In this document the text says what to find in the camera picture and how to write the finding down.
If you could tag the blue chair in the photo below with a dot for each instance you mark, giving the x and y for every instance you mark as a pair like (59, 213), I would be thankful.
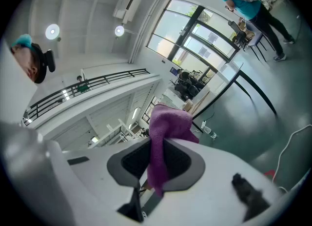
(253, 34)

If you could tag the black office chair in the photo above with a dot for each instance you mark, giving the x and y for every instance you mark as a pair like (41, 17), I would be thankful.
(235, 28)

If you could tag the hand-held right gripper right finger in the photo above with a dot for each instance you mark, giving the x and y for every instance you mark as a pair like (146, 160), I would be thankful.
(209, 195)

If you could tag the white shelving unit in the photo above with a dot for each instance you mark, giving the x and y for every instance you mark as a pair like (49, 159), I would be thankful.
(114, 132)

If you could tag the round ceiling lamp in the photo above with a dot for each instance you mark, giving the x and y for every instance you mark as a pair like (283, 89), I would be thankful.
(52, 31)
(119, 30)

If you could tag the blue wall poster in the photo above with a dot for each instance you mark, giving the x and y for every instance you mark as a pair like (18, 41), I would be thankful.
(173, 70)

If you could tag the white power strip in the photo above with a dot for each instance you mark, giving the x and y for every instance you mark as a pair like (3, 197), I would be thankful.
(203, 124)

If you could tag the clear water bottle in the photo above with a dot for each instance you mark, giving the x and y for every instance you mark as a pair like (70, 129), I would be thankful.
(209, 132)

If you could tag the black framed window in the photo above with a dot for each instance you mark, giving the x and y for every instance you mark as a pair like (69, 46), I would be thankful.
(186, 32)

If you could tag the black table legs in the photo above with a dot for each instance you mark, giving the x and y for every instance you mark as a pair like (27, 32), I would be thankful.
(263, 98)

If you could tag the black railing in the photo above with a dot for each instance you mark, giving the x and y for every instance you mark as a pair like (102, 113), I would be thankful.
(104, 79)

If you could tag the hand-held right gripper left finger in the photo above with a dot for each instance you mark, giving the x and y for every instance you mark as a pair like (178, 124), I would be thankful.
(97, 176)

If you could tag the black head-mounted camera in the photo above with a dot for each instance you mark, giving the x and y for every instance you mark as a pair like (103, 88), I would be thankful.
(46, 61)

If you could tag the rectangular ceiling light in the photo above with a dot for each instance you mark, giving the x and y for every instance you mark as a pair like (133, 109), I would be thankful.
(135, 114)

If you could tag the person's head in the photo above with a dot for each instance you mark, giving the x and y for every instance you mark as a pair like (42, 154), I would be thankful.
(26, 59)

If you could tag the white ceiling air conditioner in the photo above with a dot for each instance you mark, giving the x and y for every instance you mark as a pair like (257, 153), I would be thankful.
(126, 4)

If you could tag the purple cloth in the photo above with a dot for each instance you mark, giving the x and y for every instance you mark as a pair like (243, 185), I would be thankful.
(165, 122)

